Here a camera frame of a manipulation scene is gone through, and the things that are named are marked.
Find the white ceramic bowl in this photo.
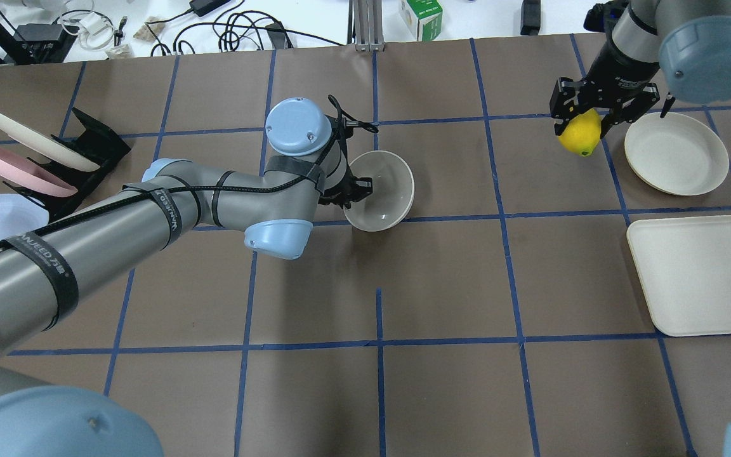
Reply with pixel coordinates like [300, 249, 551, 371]
[343, 150, 415, 232]

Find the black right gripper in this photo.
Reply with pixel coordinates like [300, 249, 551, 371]
[550, 41, 661, 139]

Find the black power adapter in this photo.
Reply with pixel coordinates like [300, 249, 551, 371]
[188, 0, 231, 17]

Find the pink plate in rack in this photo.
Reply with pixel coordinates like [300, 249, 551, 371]
[0, 147, 78, 197]

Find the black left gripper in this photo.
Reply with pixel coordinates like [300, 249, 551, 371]
[317, 139, 374, 209]

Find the black dish rack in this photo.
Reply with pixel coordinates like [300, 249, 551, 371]
[0, 108, 131, 221]

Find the green white carton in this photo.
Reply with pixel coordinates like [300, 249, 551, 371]
[398, 1, 444, 43]

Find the yellow lemon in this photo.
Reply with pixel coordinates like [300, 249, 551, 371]
[558, 108, 602, 157]

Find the cream plate in rack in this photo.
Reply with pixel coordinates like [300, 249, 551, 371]
[0, 113, 100, 173]

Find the aluminium frame post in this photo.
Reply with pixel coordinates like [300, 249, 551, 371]
[348, 1, 385, 52]

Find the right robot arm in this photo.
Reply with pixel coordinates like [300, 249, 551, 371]
[550, 1, 731, 136]

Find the white rectangular tray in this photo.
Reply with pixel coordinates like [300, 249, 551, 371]
[626, 216, 731, 336]

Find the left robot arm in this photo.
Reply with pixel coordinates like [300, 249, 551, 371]
[0, 96, 378, 456]

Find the white round plate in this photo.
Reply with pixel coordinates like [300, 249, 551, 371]
[624, 112, 729, 196]

